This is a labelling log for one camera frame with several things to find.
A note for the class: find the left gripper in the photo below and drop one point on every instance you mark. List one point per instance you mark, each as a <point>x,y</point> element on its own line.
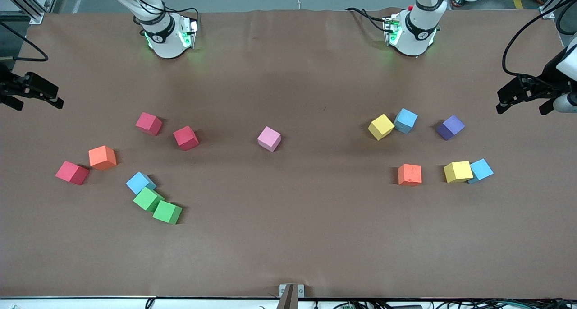
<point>546,80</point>

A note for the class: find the orange foam block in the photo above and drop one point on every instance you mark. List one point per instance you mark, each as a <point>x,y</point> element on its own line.
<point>409,174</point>
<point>103,157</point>

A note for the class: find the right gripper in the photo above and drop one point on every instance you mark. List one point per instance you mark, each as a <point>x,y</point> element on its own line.
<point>8,87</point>

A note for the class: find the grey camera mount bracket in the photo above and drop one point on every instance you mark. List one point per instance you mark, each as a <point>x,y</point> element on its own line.
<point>290,295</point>

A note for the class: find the blue foam block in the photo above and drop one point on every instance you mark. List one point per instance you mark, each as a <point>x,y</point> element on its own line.
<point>138,182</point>
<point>406,119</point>
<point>483,169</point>

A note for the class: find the brown table cover sheet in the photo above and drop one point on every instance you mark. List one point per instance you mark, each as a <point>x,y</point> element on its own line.
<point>288,232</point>

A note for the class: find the red foam block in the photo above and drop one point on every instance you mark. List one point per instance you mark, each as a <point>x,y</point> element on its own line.
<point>72,172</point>
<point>185,137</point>
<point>148,123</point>

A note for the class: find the yellow foam block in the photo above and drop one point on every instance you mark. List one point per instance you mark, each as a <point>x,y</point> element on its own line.
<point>381,126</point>
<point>458,172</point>

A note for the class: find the purple foam block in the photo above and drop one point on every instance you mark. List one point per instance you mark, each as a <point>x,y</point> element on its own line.
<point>450,127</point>

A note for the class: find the green foam block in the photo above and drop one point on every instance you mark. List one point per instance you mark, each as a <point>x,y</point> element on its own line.
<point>167,212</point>
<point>148,199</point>

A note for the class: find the pink foam block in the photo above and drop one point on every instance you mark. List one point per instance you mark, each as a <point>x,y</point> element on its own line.
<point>269,139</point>

